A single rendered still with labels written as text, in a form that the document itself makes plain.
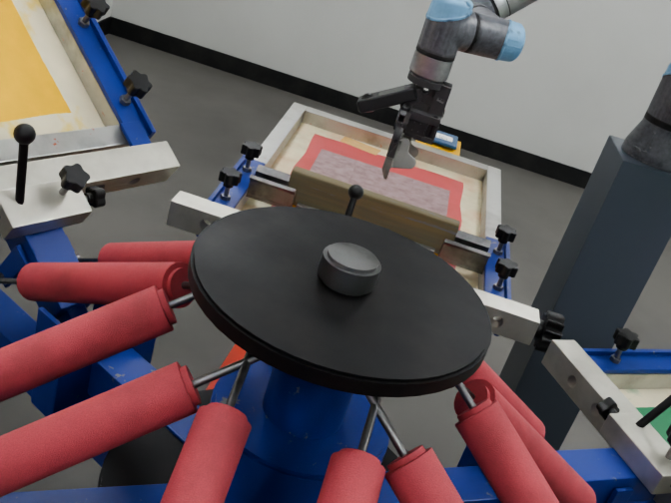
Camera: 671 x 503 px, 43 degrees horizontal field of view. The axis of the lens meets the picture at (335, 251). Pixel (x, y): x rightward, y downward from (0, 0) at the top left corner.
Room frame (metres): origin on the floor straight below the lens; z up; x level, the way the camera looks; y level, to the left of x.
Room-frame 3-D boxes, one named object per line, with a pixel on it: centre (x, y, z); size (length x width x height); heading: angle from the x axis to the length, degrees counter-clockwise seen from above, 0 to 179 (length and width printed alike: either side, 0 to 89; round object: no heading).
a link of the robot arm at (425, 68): (1.60, -0.07, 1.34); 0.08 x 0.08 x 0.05
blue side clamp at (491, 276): (1.55, -0.32, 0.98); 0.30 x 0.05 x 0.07; 178
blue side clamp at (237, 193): (1.57, 0.23, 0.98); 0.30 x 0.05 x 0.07; 178
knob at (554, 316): (1.34, -0.39, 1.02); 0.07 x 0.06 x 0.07; 178
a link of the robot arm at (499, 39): (1.65, -0.15, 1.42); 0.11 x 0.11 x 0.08; 22
